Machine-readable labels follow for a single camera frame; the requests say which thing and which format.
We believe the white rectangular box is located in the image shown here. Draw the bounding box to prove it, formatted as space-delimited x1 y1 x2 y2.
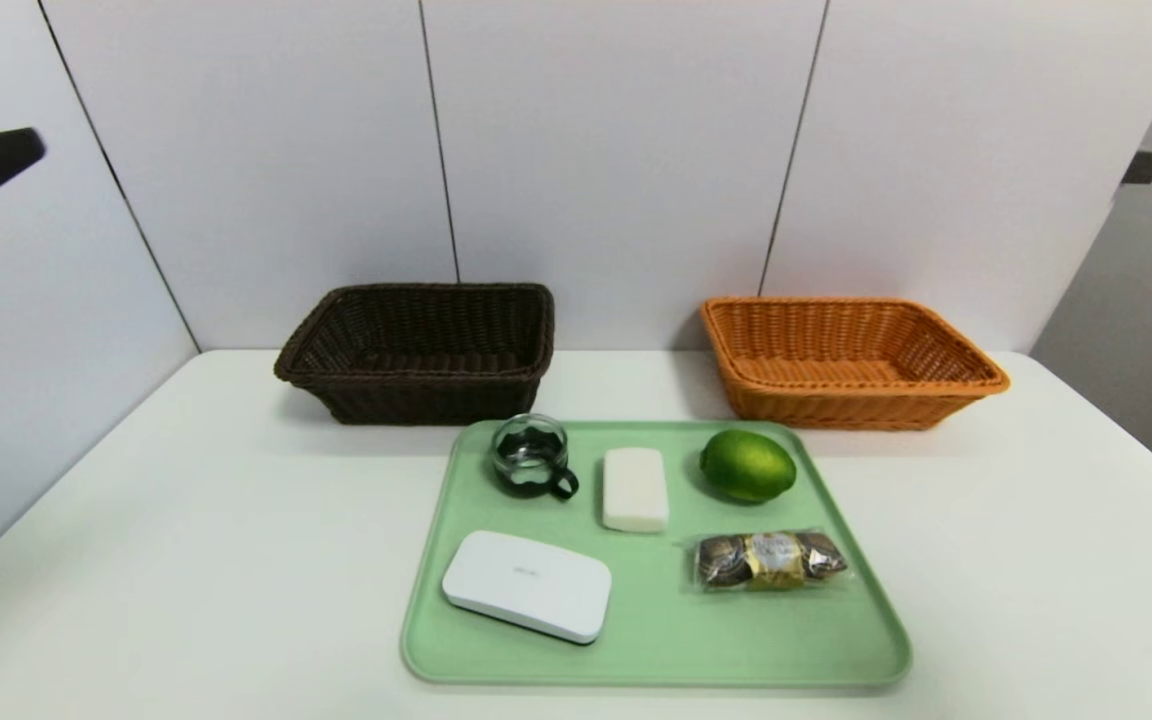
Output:
441 530 613 646

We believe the orange wicker basket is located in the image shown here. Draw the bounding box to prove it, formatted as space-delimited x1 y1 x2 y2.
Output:
700 296 1012 432

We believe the dark brown wicker basket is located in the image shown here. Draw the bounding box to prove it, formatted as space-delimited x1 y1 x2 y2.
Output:
273 282 556 426

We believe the white soap bar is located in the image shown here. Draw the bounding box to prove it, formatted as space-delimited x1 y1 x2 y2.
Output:
602 446 670 534

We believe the chocolate ball pack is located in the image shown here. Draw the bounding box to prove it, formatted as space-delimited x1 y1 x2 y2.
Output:
686 528 852 596

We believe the green lime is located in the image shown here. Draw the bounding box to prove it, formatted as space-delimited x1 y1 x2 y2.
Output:
699 429 798 504

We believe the glass cup with black handle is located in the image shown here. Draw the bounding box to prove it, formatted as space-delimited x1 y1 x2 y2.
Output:
491 413 580 501

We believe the light green plastic tray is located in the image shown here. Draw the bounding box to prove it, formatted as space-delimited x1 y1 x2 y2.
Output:
399 418 914 691

